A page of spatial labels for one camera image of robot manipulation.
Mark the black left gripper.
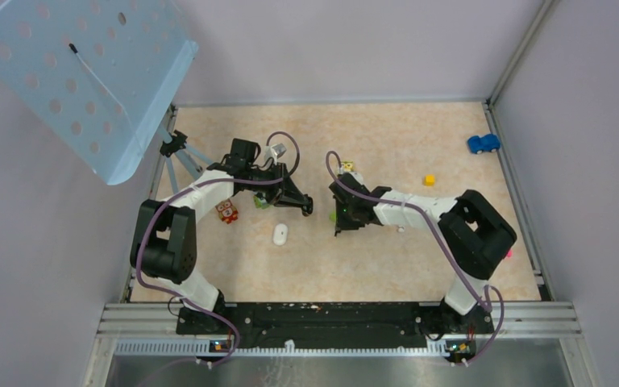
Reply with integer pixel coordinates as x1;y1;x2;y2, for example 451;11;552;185
244;161;307;207

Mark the black earbud charging case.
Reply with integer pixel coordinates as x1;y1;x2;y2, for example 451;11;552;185
301;196;314;217

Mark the white earbud charging case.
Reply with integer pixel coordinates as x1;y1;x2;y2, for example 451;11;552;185
272;223;289;246

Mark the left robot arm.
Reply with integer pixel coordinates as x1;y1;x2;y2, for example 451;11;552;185
130;138;314;334

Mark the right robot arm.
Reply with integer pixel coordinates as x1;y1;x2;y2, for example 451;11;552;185
329;173;517;332

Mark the green owl block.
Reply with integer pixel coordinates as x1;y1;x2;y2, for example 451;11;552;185
253;194;269;209

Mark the yellow owl block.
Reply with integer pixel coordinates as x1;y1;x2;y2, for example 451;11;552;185
339;161;355;173

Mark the red owl block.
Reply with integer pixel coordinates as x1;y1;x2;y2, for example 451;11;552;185
215;199;239;224

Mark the yellow wooden cube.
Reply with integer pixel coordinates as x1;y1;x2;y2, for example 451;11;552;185
423;174;436;187

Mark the light blue tripod stand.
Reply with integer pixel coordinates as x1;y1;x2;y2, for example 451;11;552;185
156;104;214;194

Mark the blue toy car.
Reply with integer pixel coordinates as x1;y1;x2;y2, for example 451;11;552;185
467;134;501;154

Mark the light blue perforated tray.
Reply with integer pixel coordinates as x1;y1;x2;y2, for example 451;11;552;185
0;1;198;185

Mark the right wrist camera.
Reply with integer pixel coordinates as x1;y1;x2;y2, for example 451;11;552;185
347;172;364;185

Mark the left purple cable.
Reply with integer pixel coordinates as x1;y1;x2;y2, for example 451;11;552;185
134;131;301;368

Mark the purple cable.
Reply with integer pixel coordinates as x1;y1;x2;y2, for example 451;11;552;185
324;150;506;366
134;131;301;368

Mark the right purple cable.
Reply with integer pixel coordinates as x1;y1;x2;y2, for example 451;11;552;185
324;150;506;366

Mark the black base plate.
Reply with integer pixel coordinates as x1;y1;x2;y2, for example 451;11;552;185
176;302;495;349

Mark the aluminium frame rail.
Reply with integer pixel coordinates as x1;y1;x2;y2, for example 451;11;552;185
97;302;582;359

